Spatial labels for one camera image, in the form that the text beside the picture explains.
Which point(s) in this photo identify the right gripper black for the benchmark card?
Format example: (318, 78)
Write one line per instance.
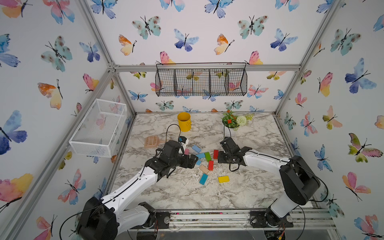
(220, 157)

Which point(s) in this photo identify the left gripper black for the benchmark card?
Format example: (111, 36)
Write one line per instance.
(191, 161)

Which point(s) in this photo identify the yellow block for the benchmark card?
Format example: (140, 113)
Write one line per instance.
(224, 179)

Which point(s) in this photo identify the teal block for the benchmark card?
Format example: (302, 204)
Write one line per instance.
(203, 179)

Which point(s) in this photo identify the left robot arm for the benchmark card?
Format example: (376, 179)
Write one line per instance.
(107, 217)

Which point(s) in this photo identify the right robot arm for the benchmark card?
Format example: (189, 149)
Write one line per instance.
(299, 182)

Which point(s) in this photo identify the pink plastic scoop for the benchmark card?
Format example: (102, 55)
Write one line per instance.
(153, 142)

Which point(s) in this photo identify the dark green block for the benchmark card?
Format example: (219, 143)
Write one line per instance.
(208, 156)

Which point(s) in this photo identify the potted flower plant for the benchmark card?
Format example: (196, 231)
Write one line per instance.
(232, 121)

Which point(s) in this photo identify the natural wood block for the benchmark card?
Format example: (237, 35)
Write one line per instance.
(204, 169)

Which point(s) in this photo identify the light blue block middle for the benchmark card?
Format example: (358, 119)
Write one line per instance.
(201, 156)

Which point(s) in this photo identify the light blue block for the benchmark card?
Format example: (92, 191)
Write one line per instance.
(196, 149)
(201, 156)

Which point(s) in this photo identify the light blue block upper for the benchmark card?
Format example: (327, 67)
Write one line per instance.
(196, 149)

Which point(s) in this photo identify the yellow cup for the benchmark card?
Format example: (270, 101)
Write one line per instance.
(184, 120)

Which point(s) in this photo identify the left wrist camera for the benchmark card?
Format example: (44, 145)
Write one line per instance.
(183, 141)

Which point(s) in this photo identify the aluminium front rail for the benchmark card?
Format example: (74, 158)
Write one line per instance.
(241, 219)

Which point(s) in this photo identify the white mesh wall basket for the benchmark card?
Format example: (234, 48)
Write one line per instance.
(98, 132)

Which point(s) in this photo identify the black wire wall basket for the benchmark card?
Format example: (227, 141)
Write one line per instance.
(201, 80)

